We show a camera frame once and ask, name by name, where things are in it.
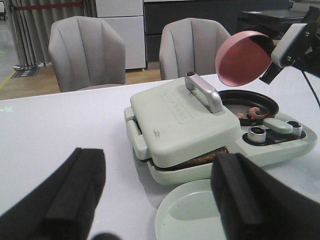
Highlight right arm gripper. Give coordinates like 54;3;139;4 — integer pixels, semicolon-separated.
250;5;320;85

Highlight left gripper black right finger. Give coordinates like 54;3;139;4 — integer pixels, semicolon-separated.
210;153;320;240

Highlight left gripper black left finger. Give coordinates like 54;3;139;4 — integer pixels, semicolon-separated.
0;148;106;240

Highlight pink plastic bowl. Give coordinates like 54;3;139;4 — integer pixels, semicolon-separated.
215;30;272;87

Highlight orange shrimp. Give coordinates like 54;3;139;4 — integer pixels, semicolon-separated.
236;107;271;120

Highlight bread slice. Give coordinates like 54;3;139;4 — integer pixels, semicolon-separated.
175;147;229;169

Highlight mint green breakfast maker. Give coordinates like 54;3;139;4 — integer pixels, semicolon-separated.
124;73;317;185

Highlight dark washing machine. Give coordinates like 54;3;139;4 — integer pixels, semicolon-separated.
236;9;306;40

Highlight black round frying pan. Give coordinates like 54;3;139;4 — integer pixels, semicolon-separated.
219;89;279;126

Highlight dark grey counter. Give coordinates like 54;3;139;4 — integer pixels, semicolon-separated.
143;0;290;68

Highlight mint green plate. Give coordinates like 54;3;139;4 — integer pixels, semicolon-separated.
155;179;226;240

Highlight left silver control knob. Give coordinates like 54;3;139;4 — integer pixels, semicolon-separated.
247;126;267;144

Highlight silver control knob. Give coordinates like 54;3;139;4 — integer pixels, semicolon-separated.
286;120;303;137
247;126;267;144

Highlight right silver control knob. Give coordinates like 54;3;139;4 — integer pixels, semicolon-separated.
286;120;303;137

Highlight right grey upholstered chair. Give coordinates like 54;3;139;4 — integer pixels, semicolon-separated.
158;17;231;80

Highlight grey upholstered chair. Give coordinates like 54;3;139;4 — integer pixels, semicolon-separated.
158;17;231;80
48;16;126;92

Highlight white cabinet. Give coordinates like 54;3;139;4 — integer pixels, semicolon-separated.
96;0;146;70

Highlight left grey upholstered chair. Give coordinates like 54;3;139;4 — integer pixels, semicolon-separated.
48;16;126;92

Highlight red barrier belt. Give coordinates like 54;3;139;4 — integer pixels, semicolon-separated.
13;1;84;11

